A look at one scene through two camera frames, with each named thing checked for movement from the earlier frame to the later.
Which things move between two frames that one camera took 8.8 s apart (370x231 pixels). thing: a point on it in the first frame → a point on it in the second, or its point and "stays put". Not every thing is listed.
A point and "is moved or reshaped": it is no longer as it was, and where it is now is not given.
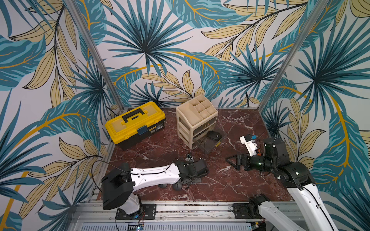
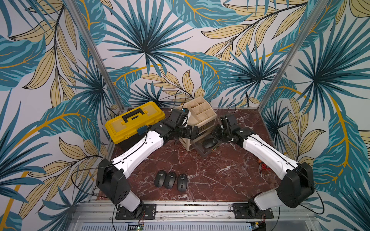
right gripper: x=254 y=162 → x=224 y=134
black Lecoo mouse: x=177 y=186 is moved or reshaped
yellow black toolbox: x=143 y=120 stays put
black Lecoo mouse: x=214 y=135 is moved or reshaped
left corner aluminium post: x=77 y=19 stays put
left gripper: x=198 y=179 → x=189 y=134
